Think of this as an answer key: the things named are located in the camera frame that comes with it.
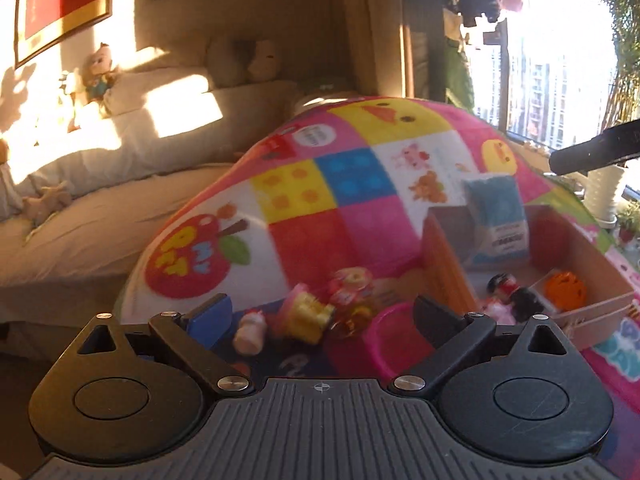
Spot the orange ball toy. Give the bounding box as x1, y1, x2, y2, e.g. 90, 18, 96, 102
544, 271, 587, 311

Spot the colourful cartoon play mat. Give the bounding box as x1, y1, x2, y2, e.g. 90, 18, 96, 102
120, 98, 639, 478

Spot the pink toy camera keychain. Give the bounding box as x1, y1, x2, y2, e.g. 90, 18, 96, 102
329, 266, 373, 308

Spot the small red potted plant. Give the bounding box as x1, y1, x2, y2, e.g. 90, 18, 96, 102
617, 200, 640, 246

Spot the pink cardboard box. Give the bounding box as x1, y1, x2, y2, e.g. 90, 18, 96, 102
422, 205, 634, 350

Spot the framed red wall picture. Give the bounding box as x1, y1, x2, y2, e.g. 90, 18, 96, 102
14, 0, 112, 66

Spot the beige sofa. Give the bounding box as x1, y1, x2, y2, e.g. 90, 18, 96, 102
0, 66, 312, 356

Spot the plush toy on sofa back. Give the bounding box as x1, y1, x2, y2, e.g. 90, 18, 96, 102
206, 37, 282, 88

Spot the small doll on sofa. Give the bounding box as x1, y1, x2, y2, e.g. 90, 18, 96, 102
81, 42, 118, 103

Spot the black red doll figure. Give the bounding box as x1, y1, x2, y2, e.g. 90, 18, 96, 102
486, 273, 544, 323

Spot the white plant pot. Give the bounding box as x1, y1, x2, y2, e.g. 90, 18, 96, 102
584, 165, 626, 229

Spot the small yogurt drink bottle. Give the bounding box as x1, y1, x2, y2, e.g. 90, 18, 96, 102
232, 310, 268, 356

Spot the pink toy strainer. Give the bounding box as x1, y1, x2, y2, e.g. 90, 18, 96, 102
362, 302, 435, 384

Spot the gold keychain bell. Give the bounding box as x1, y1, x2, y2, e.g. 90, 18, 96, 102
330, 304, 375, 339

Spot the blue tissue pack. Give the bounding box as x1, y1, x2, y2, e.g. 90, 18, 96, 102
462, 174, 529, 266

